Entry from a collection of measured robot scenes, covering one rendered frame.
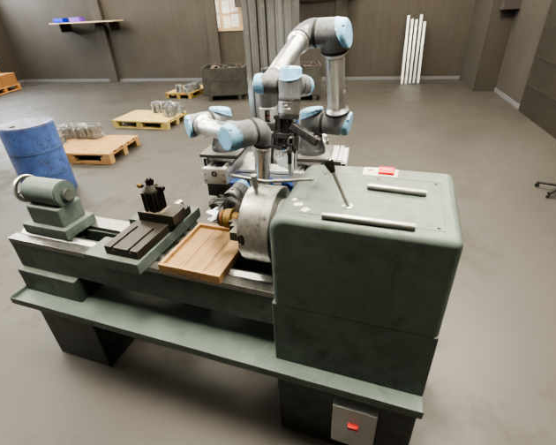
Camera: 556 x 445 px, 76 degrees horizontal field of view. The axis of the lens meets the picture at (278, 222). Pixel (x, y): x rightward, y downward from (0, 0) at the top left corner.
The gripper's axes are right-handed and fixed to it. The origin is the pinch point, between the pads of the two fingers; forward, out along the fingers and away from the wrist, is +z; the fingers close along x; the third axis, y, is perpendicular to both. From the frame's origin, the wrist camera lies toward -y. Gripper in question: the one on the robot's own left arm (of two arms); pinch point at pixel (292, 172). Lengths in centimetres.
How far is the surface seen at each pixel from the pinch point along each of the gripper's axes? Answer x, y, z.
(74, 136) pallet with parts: -324, 465, 45
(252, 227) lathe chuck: 8.7, 11.8, 19.9
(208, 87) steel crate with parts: -654, 405, -39
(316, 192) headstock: -0.8, -9.1, 6.7
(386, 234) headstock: 18.0, -35.2, 12.0
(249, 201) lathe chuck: 4.0, 15.3, 11.8
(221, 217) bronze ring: -3.4, 31.0, 22.6
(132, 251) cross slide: 10, 67, 38
